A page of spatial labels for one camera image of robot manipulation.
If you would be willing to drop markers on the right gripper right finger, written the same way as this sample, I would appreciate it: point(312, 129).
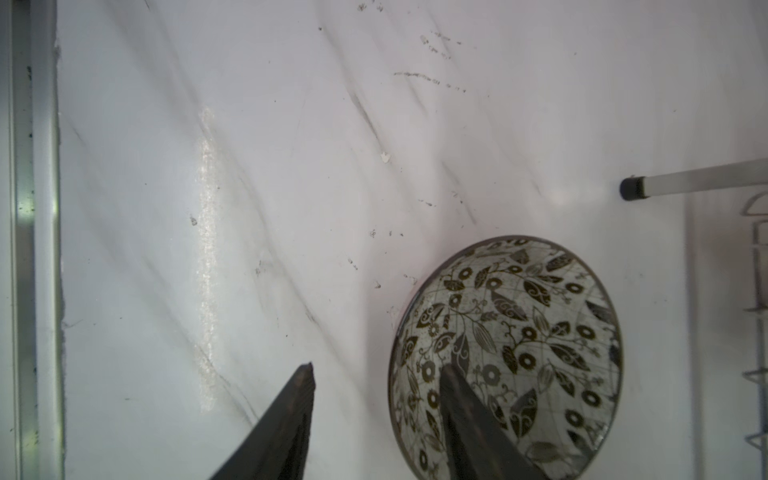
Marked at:
point(476, 446)

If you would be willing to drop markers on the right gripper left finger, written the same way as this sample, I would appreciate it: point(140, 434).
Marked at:
point(277, 447)

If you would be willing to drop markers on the black white speckled bowl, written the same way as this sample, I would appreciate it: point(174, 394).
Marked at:
point(533, 330)

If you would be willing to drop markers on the steel two-tier dish rack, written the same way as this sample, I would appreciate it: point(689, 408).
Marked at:
point(736, 175)

